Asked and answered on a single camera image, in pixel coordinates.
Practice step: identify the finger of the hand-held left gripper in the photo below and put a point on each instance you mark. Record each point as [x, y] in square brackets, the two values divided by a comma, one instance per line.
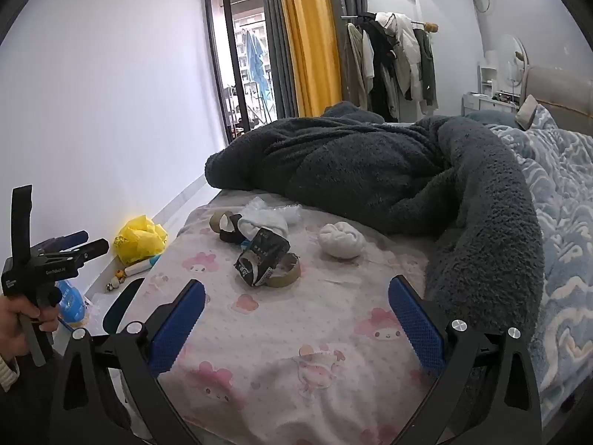
[74, 237]
[90, 247]

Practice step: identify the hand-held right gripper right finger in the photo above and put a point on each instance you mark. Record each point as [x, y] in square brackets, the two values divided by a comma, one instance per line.
[417, 329]

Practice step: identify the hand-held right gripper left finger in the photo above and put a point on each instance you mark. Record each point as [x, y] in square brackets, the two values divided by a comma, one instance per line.
[178, 329]

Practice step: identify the small brown tape roll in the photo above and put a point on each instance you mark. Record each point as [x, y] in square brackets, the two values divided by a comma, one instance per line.
[217, 222]

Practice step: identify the black packet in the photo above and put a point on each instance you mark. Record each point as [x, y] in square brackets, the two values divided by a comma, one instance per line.
[264, 250]

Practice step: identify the white tissue wad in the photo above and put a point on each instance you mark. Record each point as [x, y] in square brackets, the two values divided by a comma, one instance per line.
[340, 241]

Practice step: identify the large cardboard tape roll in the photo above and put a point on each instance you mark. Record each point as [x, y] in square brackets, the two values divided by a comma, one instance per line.
[291, 276]

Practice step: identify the clear plastic wrap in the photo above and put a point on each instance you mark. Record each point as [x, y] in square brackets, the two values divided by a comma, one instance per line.
[289, 213]

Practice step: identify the person's left hand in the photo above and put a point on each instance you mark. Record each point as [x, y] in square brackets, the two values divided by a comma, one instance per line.
[11, 329]

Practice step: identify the yellow plastic bag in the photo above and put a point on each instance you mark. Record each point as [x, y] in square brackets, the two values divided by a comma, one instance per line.
[136, 241]

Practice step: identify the blue pet food bag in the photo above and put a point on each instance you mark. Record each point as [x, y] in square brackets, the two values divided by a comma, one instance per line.
[72, 303]

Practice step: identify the pink printed bedsheet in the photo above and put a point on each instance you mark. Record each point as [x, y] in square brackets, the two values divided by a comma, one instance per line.
[287, 333]

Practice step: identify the dark grey fleece blanket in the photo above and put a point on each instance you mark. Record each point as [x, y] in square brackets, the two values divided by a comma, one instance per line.
[352, 171]

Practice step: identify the blue patterned blanket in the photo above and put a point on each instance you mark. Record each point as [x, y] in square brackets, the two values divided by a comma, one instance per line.
[565, 241]

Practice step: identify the glass balcony door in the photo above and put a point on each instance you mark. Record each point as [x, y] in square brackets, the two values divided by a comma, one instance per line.
[217, 55]

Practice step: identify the white vanity table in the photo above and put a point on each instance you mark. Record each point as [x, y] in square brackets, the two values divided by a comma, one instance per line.
[482, 101]

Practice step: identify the beige pillow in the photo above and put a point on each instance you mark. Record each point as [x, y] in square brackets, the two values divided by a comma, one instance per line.
[527, 111]

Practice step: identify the blue hanging garment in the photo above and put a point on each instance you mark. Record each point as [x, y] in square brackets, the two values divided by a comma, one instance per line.
[257, 62]

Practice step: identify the black hanging garment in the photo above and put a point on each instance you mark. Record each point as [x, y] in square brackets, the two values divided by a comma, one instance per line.
[384, 79]

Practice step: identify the dark green hanging garment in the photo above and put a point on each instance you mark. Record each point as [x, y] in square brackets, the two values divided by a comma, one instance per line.
[428, 69]

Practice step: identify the beige hanging coat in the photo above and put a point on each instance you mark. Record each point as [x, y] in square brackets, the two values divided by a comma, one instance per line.
[359, 65]

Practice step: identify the grey curtain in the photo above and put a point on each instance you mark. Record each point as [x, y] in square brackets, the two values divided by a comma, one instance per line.
[278, 41]

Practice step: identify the white hanging jacket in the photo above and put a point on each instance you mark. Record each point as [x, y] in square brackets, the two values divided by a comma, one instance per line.
[405, 51]

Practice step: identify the beige padded headboard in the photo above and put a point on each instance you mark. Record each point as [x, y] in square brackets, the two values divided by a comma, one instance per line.
[560, 85]

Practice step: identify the yellow curtain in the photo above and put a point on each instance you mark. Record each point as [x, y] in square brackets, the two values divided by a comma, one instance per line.
[308, 41]

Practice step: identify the black clothes rack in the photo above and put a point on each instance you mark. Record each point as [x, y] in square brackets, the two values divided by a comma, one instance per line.
[359, 17]

